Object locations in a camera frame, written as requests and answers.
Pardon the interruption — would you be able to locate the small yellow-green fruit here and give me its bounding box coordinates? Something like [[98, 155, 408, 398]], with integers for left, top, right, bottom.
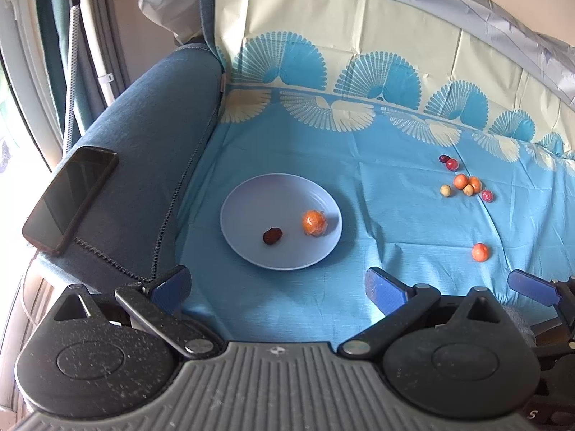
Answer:
[[440, 185, 451, 198]]

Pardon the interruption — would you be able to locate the orange kumquat fruit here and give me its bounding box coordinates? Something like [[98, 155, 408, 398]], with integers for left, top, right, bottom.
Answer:
[[453, 173, 469, 190]]

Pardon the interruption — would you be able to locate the grey plastic cover sheet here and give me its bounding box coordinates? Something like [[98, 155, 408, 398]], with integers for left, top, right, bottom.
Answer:
[[138, 0, 574, 107]]

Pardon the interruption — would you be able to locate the teal curtain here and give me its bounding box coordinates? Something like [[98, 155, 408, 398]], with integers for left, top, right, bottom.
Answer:
[[36, 0, 105, 141]]

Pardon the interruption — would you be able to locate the white braided cable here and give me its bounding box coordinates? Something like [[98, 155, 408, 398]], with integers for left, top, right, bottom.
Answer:
[[62, 4, 82, 156]]

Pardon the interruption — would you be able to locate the small pale yellow fruit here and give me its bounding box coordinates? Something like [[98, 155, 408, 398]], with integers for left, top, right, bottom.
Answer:
[[463, 184, 475, 196]]

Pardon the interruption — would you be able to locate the blue fabric sofa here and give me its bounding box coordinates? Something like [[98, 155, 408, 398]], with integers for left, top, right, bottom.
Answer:
[[35, 0, 230, 297]]

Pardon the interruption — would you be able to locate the pink lychee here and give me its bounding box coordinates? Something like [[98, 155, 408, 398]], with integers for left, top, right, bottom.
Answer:
[[480, 190, 493, 203]]

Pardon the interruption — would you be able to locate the blue fan-pattern cloth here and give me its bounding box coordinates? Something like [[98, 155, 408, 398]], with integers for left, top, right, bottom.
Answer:
[[176, 0, 574, 343]]

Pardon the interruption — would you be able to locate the black smartphone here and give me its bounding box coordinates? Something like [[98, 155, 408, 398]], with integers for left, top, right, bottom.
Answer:
[[22, 146, 119, 255]]

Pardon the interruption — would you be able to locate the light blue round plate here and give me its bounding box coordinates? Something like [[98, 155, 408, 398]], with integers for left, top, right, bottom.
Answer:
[[220, 173, 343, 272]]

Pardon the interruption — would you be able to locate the red cherry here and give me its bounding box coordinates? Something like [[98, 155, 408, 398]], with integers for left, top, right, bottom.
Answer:
[[445, 159, 459, 171]]

